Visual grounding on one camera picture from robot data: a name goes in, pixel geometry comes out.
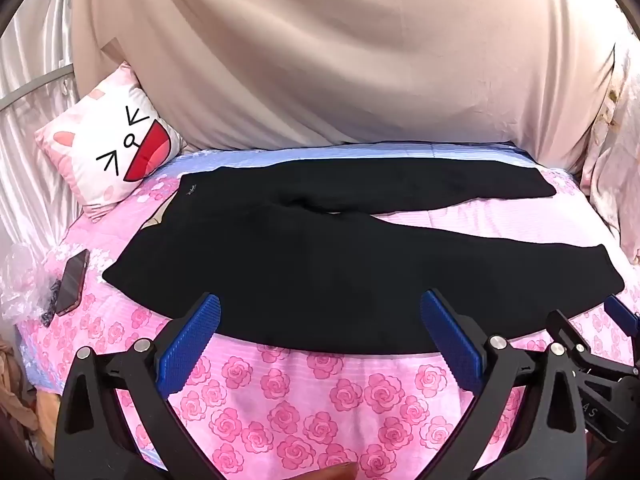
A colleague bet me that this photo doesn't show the person's left hand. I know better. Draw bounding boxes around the person's left hand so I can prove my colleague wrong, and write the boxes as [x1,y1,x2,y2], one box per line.
[320,462,359,480]

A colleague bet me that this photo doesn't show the pink floral bed sheet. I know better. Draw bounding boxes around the pink floral bed sheet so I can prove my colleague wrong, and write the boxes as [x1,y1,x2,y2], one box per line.
[15,140,640,480]

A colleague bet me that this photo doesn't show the brown crumpled cloth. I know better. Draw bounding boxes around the brown crumpled cloth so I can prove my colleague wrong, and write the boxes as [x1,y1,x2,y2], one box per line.
[0,337,51,443]

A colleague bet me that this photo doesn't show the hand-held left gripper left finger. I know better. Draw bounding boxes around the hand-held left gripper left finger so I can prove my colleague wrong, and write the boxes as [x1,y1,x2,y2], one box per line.
[54,292,222,480]

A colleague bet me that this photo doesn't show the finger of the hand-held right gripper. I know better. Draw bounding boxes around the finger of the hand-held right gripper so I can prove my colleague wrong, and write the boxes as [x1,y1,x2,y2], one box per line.
[546,310,595,362]
[603,295,640,343]

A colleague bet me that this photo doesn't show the white satin curtain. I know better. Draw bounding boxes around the white satin curtain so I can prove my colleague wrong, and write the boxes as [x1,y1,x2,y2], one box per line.
[0,0,86,261]

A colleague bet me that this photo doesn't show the beige draped cloth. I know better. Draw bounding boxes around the beige draped cloth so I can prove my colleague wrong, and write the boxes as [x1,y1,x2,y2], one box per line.
[67,0,632,171]

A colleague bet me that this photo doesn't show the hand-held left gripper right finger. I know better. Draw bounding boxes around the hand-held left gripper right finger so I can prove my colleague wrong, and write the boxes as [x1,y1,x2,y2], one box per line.
[421,289,588,480]

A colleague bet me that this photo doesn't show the clear plastic bag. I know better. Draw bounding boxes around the clear plastic bag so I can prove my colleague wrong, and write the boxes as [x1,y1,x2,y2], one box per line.
[0,242,66,328]

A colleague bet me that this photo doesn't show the black pants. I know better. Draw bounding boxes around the black pants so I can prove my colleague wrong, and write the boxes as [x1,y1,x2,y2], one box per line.
[102,157,626,356]

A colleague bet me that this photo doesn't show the grey metal rail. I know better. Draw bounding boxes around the grey metal rail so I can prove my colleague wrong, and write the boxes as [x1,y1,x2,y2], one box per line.
[0,65,76,109]

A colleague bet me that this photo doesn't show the dark smartphone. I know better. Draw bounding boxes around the dark smartphone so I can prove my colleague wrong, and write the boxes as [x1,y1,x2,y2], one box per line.
[55,249,91,317]

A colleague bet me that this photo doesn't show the cat face pillow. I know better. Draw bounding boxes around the cat face pillow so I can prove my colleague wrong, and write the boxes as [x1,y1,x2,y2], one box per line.
[35,62,186,222]

